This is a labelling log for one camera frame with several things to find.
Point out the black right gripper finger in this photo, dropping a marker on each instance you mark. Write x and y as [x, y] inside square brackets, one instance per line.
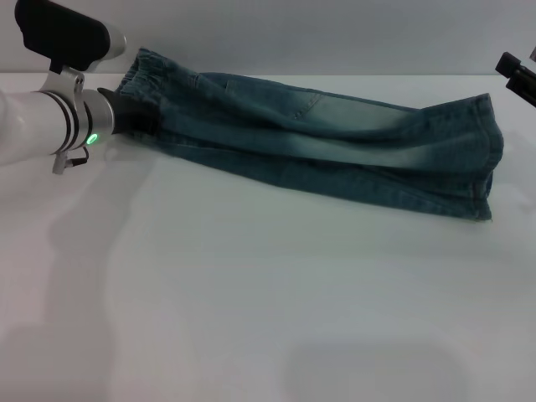
[519, 77]
[532, 53]

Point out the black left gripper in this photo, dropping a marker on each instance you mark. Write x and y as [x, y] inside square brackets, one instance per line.
[132, 115]

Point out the blue denim shorts with cartoon print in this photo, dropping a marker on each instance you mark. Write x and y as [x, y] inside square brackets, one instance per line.
[314, 138]

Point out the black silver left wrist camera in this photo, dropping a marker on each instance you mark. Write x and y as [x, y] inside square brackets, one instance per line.
[67, 35]

